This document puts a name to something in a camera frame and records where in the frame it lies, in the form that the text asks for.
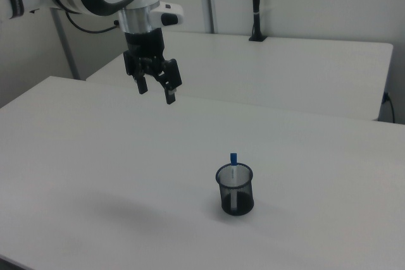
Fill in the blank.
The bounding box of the black mesh pen cup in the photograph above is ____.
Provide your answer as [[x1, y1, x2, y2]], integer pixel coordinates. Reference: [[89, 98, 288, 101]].
[[215, 161, 256, 217]]

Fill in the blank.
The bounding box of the white marker with blue cap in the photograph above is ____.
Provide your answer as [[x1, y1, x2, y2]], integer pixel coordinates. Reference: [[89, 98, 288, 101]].
[[229, 152, 239, 210]]

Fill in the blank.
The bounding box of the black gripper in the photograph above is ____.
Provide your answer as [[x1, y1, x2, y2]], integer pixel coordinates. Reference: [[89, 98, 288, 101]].
[[122, 27, 184, 106]]

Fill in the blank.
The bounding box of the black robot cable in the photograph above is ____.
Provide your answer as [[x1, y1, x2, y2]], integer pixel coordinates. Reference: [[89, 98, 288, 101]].
[[65, 13, 120, 34]]

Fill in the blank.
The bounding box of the black pole with table clamp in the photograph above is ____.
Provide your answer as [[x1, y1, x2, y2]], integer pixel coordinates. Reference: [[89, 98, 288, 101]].
[[248, 0, 268, 42]]

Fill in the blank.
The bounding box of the white side table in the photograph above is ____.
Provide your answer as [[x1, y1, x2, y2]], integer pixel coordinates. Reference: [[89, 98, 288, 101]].
[[85, 30, 394, 123]]

